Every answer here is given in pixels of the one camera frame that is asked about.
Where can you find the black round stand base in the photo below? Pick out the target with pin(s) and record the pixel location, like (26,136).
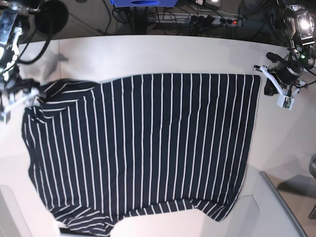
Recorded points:
(52,18)

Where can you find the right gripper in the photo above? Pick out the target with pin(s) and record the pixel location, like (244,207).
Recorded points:
(15,84)

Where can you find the white power strip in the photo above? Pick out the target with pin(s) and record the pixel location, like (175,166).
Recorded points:
(205,20)

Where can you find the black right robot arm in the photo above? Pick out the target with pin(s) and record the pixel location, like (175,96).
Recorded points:
(14,25)

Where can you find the blue box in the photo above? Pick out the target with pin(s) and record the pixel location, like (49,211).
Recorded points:
(143,3)

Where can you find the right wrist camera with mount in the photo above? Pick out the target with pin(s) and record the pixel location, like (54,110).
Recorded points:
(27,99)

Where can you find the navy white striped t-shirt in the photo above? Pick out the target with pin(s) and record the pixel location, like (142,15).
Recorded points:
(140,145)

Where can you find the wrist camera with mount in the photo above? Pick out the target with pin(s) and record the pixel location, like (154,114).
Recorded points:
(279,89)
(27,99)

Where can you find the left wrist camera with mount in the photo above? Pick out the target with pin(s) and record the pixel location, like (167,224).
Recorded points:
(279,89)

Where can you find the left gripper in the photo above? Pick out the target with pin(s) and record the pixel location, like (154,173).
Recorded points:
(285,76)

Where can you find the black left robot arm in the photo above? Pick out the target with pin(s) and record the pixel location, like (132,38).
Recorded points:
(297,27)

